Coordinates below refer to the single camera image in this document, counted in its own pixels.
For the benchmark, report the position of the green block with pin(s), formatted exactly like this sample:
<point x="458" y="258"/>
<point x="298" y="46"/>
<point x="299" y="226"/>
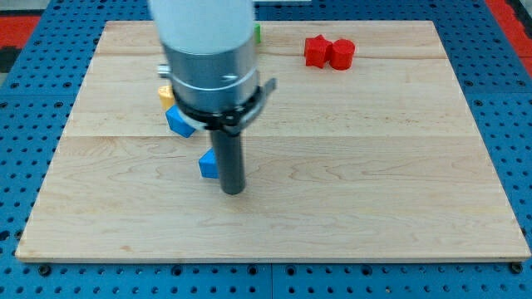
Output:
<point x="257" y="33"/>

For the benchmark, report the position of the blue hexagon block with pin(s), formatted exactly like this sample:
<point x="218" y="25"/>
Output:
<point x="177" y="124"/>

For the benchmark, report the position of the yellow heart block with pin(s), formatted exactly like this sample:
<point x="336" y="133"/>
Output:
<point x="166" y="97"/>

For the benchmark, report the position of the red star block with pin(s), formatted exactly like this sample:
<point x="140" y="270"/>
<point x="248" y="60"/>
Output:
<point x="317" y="51"/>

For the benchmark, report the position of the blue triangle block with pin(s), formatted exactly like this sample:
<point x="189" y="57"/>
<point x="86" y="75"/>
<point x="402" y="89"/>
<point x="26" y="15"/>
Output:
<point x="207" y="165"/>

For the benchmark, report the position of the wooden board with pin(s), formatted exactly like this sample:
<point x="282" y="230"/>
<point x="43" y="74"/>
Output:
<point x="382" y="162"/>

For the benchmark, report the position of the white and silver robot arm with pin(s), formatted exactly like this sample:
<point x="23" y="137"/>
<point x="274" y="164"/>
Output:
<point x="210" y="49"/>

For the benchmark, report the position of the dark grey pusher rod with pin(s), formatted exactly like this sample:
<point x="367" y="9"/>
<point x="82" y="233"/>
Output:
<point x="229" y="160"/>

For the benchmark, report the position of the red cylinder block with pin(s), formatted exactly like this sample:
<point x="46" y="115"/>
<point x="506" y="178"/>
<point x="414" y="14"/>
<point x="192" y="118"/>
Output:
<point x="342" y="53"/>

